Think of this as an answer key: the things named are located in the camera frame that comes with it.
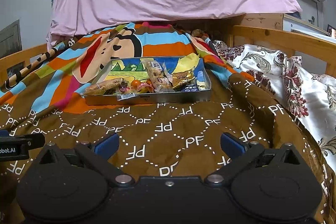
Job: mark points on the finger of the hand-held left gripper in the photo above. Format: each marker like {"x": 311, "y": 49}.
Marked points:
{"x": 3, "y": 133}
{"x": 29, "y": 140}

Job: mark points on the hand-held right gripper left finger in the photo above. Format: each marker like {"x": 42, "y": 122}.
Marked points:
{"x": 106, "y": 144}

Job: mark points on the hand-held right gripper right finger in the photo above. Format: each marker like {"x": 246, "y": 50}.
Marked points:
{"x": 233, "y": 144}

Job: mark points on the clear barcode snack packet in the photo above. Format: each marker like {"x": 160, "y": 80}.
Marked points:
{"x": 126, "y": 96}

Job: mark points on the square rice cracker packet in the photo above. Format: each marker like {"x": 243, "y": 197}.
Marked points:
{"x": 105, "y": 86}

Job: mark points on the orange round snack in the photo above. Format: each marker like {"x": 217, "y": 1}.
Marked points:
{"x": 135, "y": 83}

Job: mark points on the orange chicken snack packet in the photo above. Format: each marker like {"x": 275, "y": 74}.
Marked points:
{"x": 144, "y": 87}

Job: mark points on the long blue sachet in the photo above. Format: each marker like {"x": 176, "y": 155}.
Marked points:
{"x": 190, "y": 88}

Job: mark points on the metal tin tray with painting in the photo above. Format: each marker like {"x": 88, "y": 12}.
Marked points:
{"x": 170, "y": 98}

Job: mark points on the gold snack packet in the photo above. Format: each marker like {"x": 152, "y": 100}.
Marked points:
{"x": 182, "y": 78}

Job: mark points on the clear nut bar packet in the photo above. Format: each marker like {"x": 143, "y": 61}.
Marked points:
{"x": 156, "y": 74}

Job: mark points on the floral quilt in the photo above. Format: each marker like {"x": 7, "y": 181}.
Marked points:
{"x": 262, "y": 61}

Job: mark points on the white cabinet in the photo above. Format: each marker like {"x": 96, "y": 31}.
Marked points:
{"x": 296, "y": 23}

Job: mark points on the wooden bed frame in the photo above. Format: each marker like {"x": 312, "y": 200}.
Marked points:
{"x": 288, "y": 37}

